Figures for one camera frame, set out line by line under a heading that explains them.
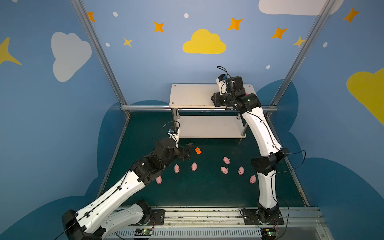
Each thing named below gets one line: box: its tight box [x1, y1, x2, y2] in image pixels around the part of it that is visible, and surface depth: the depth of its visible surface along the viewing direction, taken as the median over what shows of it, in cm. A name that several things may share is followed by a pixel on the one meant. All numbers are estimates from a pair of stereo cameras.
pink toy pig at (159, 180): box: [156, 176, 163, 185], surface depth 86 cm
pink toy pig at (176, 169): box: [174, 164, 180, 174], surface depth 92 cm
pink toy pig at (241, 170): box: [238, 166, 245, 176], surface depth 92 cm
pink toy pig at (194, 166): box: [191, 162, 198, 172], surface depth 92 cm
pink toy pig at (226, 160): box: [223, 156, 231, 165], surface depth 95 cm
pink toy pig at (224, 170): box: [221, 166, 229, 175], surface depth 92 cm
